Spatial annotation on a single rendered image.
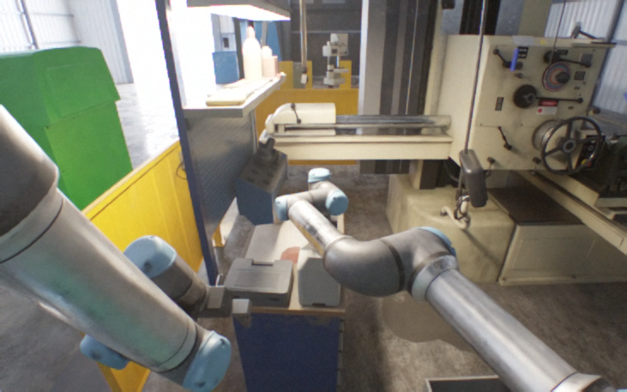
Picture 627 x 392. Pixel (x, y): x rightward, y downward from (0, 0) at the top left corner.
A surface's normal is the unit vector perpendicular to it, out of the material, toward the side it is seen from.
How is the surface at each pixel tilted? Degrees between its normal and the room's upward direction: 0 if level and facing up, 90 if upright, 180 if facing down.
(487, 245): 90
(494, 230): 90
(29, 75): 79
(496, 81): 90
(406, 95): 90
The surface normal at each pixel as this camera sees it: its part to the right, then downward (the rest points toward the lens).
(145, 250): -0.17, -0.63
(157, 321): 0.96, 0.09
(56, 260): 0.87, 0.25
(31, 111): -0.04, 0.28
